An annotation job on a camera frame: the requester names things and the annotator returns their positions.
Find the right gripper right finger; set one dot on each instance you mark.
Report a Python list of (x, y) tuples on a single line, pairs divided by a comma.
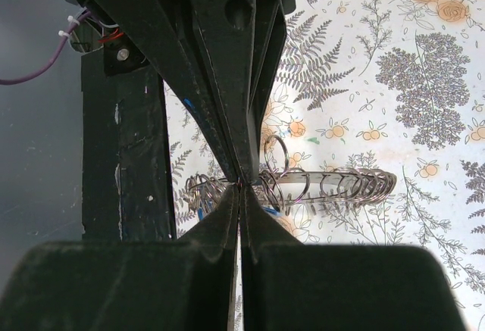
[(288, 285)]

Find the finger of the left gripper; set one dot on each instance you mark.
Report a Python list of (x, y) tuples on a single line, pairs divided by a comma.
[(241, 42), (160, 30)]

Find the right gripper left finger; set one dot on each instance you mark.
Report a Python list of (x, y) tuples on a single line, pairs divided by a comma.
[(186, 284)]

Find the key with blue tag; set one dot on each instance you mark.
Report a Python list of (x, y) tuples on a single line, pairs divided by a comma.
[(272, 212)]

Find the floral table mat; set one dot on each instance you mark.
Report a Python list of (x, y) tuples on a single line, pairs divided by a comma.
[(396, 85)]

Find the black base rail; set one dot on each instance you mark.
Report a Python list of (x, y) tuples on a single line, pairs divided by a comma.
[(127, 190)]

